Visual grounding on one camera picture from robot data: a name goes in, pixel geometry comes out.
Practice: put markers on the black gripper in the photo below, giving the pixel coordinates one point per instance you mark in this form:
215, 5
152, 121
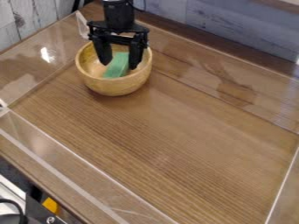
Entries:
117, 29

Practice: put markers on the green rectangular block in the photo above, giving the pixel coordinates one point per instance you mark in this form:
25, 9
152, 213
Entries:
117, 66

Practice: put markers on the brown wooden bowl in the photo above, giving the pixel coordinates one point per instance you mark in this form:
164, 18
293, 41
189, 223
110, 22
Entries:
90, 71

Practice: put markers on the clear acrylic corner bracket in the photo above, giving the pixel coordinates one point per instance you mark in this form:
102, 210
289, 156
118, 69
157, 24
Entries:
81, 25

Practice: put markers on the clear acrylic tray wall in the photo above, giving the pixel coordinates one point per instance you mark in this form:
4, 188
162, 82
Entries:
76, 183

